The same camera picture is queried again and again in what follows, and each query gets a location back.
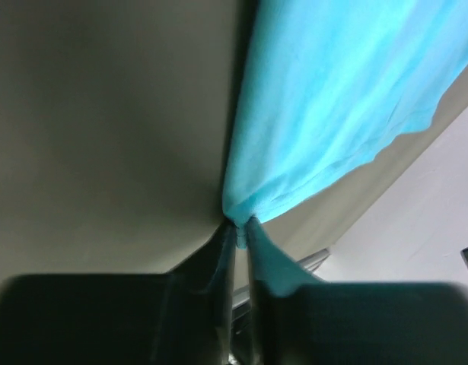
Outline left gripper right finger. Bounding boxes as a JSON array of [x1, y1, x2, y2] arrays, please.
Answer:
[[245, 215, 468, 365]]

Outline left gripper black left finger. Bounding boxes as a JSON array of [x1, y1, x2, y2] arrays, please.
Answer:
[[0, 222, 237, 364]]

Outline cyan t shirt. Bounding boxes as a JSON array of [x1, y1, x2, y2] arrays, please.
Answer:
[[220, 0, 468, 250]]

